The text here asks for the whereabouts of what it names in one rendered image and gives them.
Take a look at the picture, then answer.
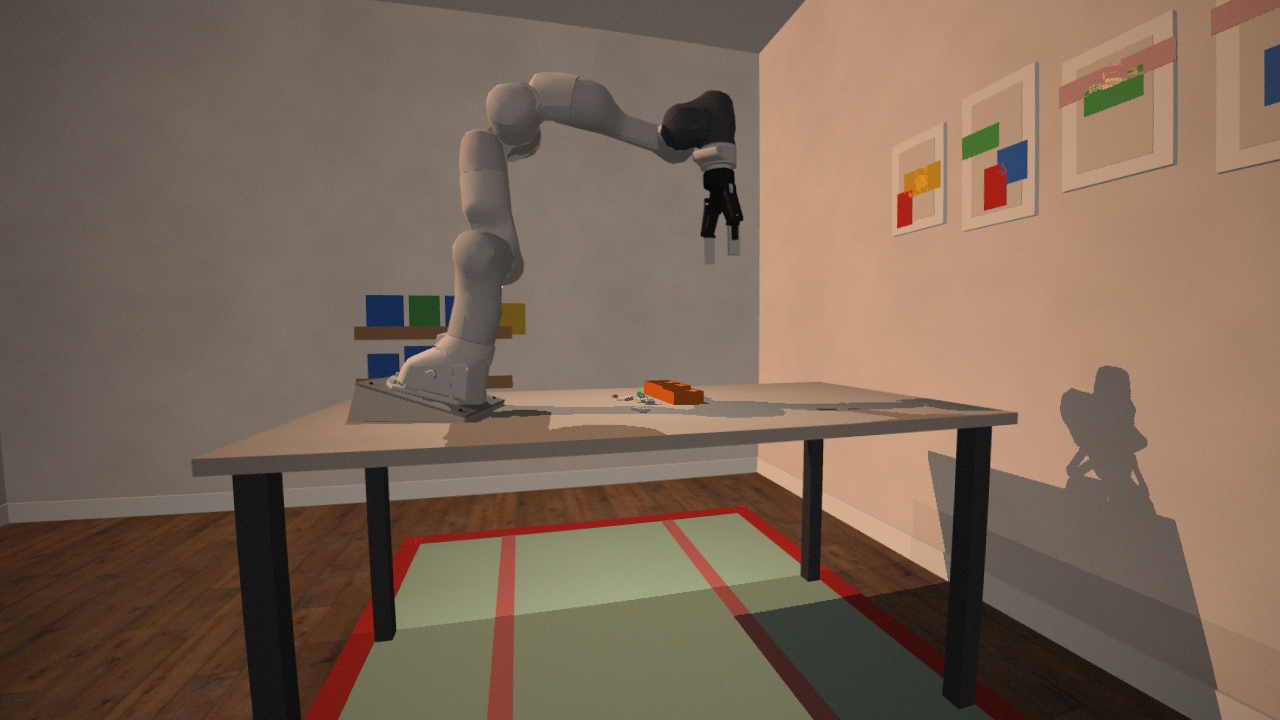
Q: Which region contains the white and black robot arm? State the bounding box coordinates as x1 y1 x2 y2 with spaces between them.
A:
387 72 737 405

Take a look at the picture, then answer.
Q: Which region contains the orange rack of three bins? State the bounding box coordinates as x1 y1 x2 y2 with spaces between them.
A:
644 380 704 405

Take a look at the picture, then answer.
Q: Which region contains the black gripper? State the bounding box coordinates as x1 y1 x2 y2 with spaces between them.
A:
700 167 742 264

